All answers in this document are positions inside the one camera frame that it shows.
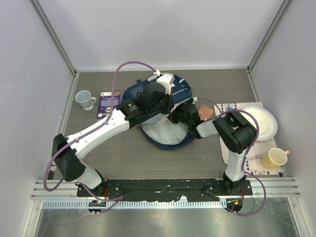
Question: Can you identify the navy blue student backpack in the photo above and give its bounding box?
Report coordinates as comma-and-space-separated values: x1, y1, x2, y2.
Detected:
121, 75, 195, 151

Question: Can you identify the purple paperback book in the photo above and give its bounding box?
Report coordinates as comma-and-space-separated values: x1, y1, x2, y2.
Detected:
96, 90, 121, 120

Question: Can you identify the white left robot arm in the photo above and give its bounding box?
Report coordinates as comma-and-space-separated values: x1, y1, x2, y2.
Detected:
52, 81, 174, 197

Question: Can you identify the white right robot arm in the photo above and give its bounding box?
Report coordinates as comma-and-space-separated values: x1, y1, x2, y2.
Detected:
169, 102, 260, 195

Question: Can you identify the tan leather wallet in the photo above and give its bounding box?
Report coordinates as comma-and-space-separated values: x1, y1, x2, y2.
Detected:
198, 105, 214, 121

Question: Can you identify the light blue cup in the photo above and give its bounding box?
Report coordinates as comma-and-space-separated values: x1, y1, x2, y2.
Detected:
75, 90, 97, 111

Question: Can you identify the white paper plate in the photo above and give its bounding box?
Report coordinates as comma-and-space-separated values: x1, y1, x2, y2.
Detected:
241, 106, 278, 141

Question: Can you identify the patterned white placemat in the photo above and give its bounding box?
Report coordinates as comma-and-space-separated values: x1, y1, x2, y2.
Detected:
212, 102, 282, 176

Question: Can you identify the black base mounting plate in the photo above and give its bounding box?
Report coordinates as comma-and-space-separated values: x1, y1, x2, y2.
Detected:
91, 178, 253, 202

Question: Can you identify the yellow cup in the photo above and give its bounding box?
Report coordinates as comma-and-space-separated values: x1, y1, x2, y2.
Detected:
261, 148, 290, 169

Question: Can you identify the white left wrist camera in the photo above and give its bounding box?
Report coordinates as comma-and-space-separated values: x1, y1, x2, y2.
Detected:
153, 70, 174, 95

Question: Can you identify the perforated metal rail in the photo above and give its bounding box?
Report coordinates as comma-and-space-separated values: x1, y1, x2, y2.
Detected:
42, 198, 227, 209

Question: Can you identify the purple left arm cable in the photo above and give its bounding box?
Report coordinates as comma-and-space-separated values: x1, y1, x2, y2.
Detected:
43, 61, 161, 215

